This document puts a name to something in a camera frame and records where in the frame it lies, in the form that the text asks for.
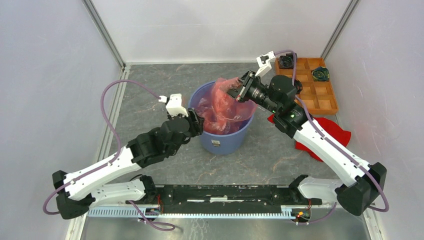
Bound red cloth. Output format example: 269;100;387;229
267;114;352;163

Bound slotted cable duct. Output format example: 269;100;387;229
87;205;295;220

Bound black bag roll top left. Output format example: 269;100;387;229
278;53;295;69

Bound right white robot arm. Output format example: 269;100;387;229
225;71;390;216

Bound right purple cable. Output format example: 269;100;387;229
274;49;390;213

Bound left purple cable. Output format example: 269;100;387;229
43;79;162;216

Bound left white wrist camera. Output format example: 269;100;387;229
158;93;189;119

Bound red translucent trash bag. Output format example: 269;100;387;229
193;77;257;135

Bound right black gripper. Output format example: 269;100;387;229
217;70;280;115

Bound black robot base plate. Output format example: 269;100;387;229
135;184;323;214

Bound purple cable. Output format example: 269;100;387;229
43;79;162;216
274;49;390;213

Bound orange compartment tray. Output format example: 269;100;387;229
295;57;339;115

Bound dark green bag roll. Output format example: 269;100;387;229
311;66;330;82

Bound blue plastic trash bin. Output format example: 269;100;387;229
188;81;254;155

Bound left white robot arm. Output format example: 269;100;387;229
52;108;205;220

